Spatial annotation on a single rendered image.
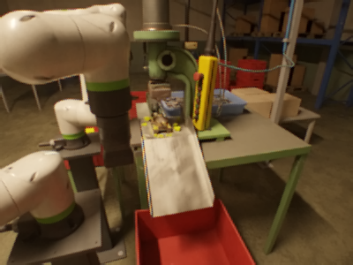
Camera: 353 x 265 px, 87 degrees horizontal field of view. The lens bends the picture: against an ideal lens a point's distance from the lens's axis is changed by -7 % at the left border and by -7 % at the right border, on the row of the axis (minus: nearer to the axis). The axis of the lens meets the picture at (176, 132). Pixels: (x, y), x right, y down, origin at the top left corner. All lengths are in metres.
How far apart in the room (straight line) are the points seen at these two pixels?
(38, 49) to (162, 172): 0.70
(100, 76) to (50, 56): 0.11
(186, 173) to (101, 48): 0.67
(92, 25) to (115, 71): 0.09
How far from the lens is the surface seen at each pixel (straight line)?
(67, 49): 0.35
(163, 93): 0.95
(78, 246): 0.70
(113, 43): 0.40
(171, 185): 0.88
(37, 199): 0.62
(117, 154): 0.50
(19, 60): 0.34
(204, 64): 0.99
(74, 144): 1.16
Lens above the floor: 1.46
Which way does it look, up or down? 26 degrees down
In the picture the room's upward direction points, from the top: straight up
